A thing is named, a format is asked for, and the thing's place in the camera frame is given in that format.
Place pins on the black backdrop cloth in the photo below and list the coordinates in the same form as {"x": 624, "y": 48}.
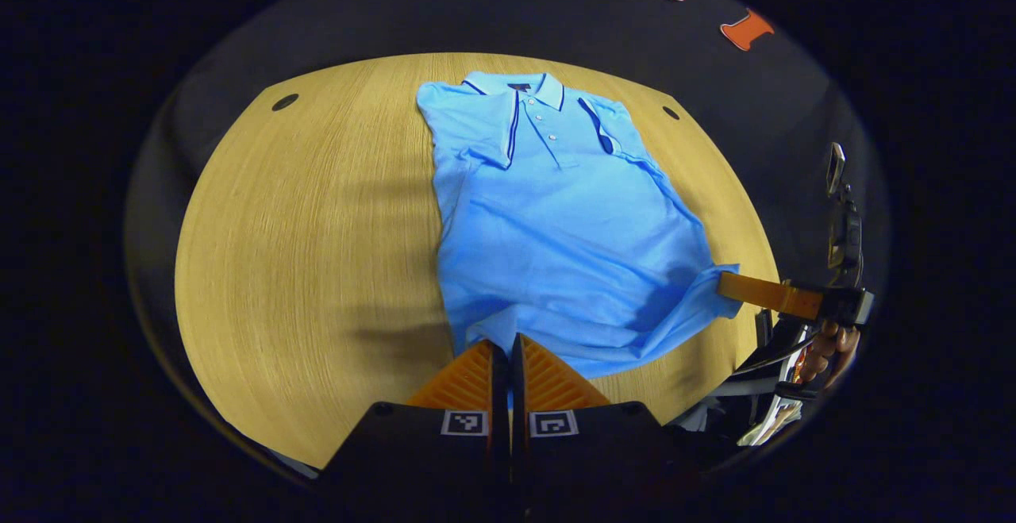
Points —
{"x": 476, "y": 7}

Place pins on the light blue polo T-shirt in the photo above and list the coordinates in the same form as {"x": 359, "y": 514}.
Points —
{"x": 556, "y": 253}

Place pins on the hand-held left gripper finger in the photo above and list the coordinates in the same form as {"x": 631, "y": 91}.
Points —
{"x": 517, "y": 428}
{"x": 498, "y": 428}

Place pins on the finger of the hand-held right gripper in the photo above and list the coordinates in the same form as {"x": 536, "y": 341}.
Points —
{"x": 778, "y": 294}

